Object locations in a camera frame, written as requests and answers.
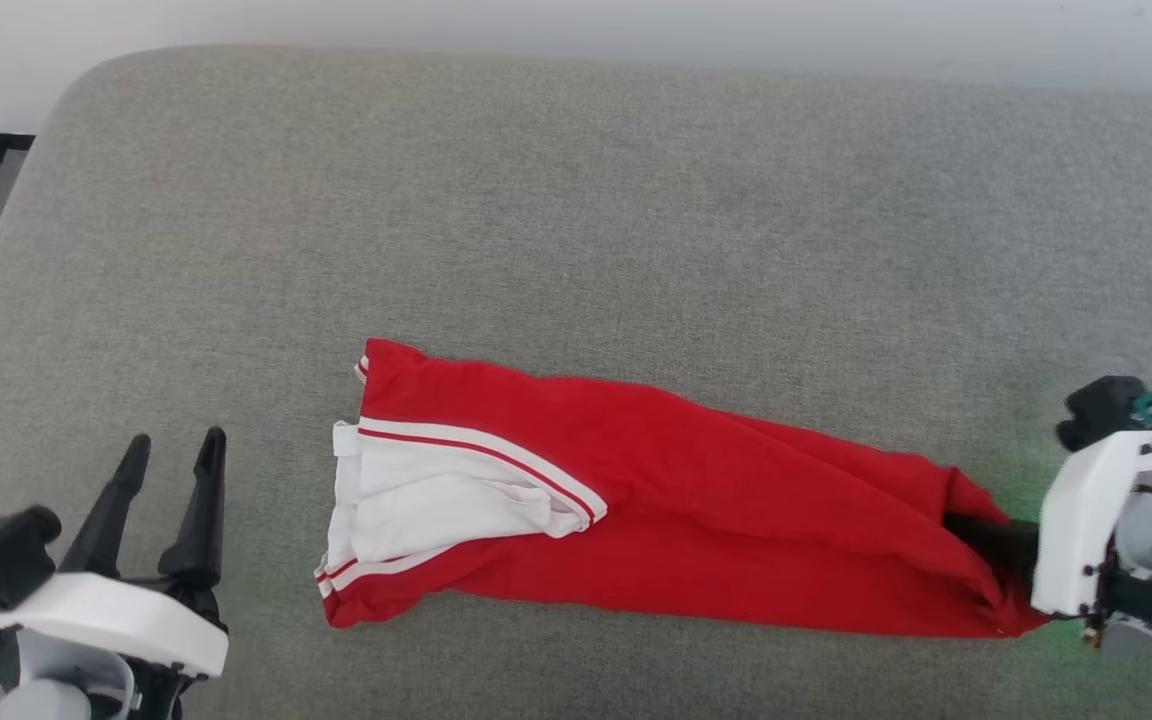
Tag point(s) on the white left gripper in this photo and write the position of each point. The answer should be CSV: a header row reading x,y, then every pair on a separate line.
x,y
106,620

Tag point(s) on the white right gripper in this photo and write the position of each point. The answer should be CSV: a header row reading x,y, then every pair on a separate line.
x,y
1086,520

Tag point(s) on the red and white basketball jersey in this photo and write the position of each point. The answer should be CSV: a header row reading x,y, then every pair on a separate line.
x,y
656,500

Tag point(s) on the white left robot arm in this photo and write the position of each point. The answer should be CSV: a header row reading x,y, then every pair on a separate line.
x,y
26,680

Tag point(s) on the grey fabric sofa cushion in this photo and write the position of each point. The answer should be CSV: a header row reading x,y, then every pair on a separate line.
x,y
576,220

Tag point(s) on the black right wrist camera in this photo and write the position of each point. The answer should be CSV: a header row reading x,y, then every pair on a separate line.
x,y
1101,410

